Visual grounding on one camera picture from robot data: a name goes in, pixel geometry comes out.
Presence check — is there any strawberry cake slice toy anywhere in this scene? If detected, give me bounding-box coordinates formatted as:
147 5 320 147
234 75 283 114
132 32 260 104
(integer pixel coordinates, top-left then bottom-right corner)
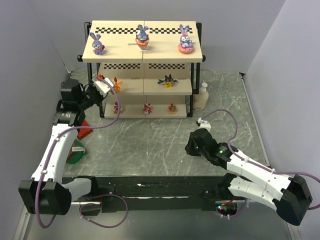
113 101 123 115

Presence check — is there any orange fox toy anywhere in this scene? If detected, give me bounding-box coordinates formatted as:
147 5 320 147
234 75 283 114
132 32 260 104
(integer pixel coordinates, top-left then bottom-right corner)
112 77 123 94

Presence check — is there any pink strawberry tart toy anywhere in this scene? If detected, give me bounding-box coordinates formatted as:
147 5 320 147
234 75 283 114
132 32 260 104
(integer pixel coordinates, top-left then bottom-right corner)
167 102 177 115

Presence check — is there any purple bunny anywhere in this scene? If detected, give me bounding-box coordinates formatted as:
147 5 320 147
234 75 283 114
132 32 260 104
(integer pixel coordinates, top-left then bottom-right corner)
177 24 194 54
135 24 150 52
89 32 107 56

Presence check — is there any black dragon toy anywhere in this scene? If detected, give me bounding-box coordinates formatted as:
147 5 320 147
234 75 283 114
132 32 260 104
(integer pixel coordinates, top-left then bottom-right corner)
157 74 179 88

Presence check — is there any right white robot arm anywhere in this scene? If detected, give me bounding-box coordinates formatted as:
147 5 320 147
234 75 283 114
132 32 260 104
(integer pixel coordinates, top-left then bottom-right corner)
185 128 313 226

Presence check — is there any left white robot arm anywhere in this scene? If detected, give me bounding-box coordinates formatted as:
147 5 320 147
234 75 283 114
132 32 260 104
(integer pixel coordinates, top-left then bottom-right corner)
18 79 111 215

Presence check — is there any beige three-tier shelf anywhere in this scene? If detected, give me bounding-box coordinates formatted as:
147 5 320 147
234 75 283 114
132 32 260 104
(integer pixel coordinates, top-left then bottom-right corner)
77 20 206 119

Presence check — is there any red cardboard box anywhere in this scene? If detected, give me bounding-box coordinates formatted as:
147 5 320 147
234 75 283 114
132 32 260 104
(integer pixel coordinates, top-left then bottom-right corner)
77 120 94 140

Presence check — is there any cream pump bottle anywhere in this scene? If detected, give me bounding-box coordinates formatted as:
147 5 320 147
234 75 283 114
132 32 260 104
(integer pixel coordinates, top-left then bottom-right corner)
193 81 209 111

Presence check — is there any green and brown plush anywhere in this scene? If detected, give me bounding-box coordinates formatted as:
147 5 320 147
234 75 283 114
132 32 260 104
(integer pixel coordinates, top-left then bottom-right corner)
66 139 87 165

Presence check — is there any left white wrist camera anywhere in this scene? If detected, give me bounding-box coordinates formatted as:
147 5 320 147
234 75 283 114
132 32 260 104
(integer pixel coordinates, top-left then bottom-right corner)
93 74 114 97

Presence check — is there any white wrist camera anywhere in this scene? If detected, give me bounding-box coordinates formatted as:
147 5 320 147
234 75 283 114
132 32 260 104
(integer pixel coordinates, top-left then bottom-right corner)
93 74 114 97
196 117 211 132

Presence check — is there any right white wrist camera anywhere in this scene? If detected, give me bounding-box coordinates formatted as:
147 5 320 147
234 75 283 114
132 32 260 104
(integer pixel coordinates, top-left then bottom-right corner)
196 117 211 132

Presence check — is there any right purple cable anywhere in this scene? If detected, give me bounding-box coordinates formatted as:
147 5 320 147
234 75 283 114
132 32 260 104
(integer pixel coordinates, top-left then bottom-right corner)
201 109 320 211

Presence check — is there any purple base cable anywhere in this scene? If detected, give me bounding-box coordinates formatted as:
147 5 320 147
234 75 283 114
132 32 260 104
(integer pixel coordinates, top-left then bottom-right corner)
79 194 129 229

